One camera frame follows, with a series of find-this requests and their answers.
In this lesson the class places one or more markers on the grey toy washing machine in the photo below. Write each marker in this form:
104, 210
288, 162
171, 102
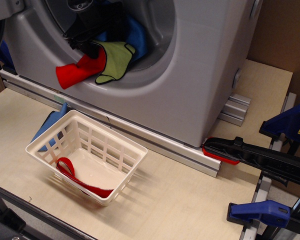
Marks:
195, 51

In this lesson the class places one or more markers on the black red bar clamp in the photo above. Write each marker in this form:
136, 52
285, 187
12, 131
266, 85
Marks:
273, 164

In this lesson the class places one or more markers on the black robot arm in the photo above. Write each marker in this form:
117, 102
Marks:
94, 17

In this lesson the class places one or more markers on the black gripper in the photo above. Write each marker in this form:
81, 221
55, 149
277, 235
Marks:
92, 19

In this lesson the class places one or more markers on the blue clamp far left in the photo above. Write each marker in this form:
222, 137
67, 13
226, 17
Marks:
6, 59

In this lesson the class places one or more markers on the blue clamp handle lower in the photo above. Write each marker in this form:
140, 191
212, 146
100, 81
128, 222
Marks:
269, 212

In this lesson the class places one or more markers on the large blue cloth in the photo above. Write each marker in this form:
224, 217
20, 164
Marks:
135, 36

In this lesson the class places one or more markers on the aluminium extrusion rail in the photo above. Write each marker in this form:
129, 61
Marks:
190, 156

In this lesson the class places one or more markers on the yellow-green cloth black trim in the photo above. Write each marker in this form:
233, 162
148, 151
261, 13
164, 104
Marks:
118, 56

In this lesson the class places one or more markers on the black table frame bar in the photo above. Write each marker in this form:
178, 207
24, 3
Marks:
21, 220

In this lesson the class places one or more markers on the short aluminium extrusion piece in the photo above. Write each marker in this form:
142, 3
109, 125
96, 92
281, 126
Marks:
235, 109

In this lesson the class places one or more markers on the blue Irwin clamp upper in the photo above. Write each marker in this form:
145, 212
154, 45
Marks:
287, 122

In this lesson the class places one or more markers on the red cloth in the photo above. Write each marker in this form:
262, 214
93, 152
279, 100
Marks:
71, 74

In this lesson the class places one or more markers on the white plastic laundry basket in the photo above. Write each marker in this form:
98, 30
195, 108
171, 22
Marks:
88, 155

